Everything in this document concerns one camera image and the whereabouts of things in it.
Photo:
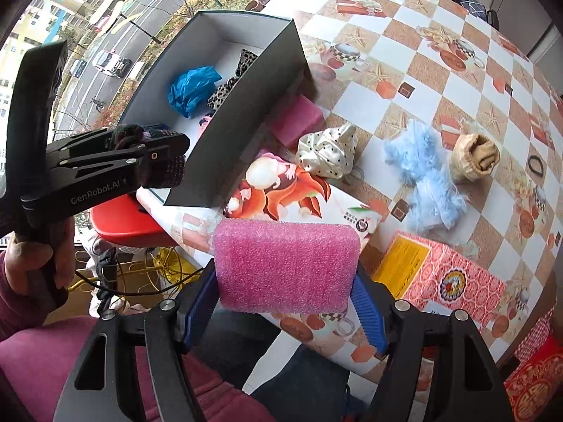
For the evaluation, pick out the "beige knitted sock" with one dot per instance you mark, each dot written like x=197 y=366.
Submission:
x=477 y=158

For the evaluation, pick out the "leopard print scrunchie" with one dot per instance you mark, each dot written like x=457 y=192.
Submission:
x=228 y=88

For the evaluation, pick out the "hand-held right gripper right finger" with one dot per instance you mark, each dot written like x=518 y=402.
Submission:
x=369 y=316

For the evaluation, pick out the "checkered printed tablecloth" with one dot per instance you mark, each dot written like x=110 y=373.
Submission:
x=440 y=79

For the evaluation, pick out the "light blue fluffy scrunchie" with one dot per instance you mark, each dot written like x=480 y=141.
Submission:
x=424 y=171

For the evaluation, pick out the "grey cardboard storage box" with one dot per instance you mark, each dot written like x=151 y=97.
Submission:
x=237 y=132

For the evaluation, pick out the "pink patterned carton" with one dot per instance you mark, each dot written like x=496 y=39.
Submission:
x=457 y=281

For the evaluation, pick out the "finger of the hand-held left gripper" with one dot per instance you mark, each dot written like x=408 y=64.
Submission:
x=149 y=154
x=79 y=145

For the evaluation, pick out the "pink foam sponge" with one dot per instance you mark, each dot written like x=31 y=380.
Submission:
x=286 y=268
x=297 y=121

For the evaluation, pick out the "dark knitted sock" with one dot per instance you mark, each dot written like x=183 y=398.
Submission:
x=162 y=171

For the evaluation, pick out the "blue plastic bag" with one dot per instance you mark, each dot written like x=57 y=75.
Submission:
x=193 y=90

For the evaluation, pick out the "person's left forearm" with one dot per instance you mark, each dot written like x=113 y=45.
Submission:
x=13 y=303

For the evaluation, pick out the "floral tissue pack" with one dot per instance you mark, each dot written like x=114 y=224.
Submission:
x=290 y=193

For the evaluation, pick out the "person's maroon sweater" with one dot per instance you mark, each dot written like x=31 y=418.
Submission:
x=44 y=373

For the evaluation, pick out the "person's jeans leg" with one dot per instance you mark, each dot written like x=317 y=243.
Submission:
x=303 y=387

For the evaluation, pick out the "red plastic stool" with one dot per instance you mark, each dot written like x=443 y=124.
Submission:
x=127 y=224

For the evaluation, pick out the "plaid cloth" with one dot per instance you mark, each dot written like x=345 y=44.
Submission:
x=462 y=2

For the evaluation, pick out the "white polka dot scrunchie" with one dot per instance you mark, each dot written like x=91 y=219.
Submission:
x=327 y=151

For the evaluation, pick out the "red patterned cushion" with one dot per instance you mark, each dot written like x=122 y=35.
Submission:
x=536 y=382

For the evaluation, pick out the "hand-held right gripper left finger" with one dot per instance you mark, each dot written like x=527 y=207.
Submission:
x=200 y=312

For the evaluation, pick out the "person's left hand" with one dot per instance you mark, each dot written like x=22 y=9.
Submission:
x=26 y=259

